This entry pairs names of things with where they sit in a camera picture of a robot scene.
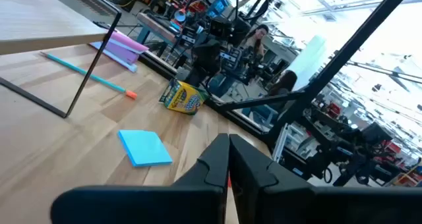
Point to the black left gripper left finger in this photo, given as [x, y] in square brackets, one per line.
[148, 204]

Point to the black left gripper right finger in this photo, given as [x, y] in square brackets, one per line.
[296, 207]

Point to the blue sticky note pad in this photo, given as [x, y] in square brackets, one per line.
[145, 148]

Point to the red eraser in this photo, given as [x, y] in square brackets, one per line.
[229, 182]

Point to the yellow green crayon box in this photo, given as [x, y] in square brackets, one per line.
[183, 99]

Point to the teal pencil orange eraser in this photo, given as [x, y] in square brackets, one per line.
[89, 75]

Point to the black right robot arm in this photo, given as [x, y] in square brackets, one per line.
[349, 151]

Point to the person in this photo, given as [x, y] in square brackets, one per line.
[283, 84]
[257, 39]

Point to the pink stapler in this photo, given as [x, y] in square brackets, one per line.
[123, 49]

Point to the wooden workbench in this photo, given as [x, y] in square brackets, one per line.
[158, 28]

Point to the blue lit monitor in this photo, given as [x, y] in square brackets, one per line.
[217, 6]

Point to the black aluminum table frame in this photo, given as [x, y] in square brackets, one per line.
[346, 52]

